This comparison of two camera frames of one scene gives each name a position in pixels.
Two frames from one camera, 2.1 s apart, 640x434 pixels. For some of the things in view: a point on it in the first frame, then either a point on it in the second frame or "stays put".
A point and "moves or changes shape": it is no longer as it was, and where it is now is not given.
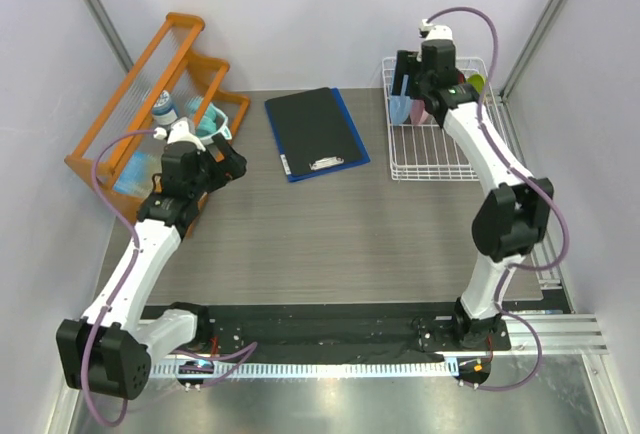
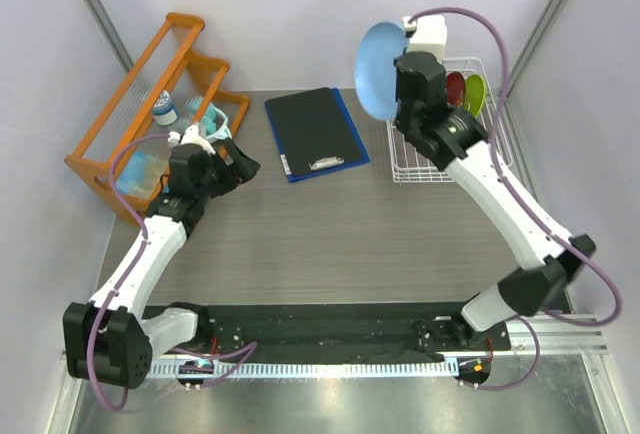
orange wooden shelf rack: (169, 93) stays put
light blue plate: (400, 104) moves or changes shape
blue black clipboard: (315, 134) stays put
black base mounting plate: (330, 332) stays put
